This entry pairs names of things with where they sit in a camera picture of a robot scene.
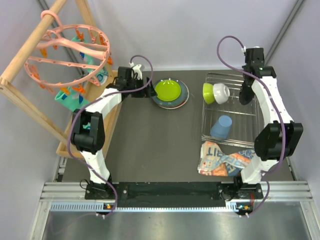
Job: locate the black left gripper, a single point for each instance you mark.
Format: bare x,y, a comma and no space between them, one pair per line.
147,92

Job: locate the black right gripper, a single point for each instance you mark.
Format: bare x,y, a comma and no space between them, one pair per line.
244,67

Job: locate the lime green plate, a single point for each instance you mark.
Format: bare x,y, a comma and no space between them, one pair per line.
168,90

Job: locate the red teal floral plate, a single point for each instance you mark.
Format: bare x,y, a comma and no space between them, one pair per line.
177,106

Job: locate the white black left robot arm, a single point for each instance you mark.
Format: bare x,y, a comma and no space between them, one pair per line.
88,134

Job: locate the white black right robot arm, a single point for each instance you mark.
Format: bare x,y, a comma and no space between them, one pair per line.
280,134

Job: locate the printed dish towel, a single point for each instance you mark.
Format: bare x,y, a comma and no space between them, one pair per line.
213,162

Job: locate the teal patterned sock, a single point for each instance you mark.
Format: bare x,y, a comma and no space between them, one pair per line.
102,76
73,101

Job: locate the white bowl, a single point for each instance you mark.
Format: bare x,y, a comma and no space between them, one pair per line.
221,93

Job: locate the lime green bowl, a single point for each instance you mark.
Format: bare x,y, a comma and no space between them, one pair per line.
208,93

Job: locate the pink round clip hanger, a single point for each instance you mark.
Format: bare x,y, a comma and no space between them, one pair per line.
61,46

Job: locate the light blue cup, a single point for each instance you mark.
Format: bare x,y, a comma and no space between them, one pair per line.
222,127

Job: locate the wooden tray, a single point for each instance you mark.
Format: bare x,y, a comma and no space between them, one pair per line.
93,92

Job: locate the wire dish rack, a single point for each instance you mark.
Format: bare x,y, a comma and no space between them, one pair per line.
247,120

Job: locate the aluminium frame rail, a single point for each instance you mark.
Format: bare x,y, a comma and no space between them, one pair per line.
286,212

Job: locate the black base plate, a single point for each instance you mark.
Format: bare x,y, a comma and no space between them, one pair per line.
173,194

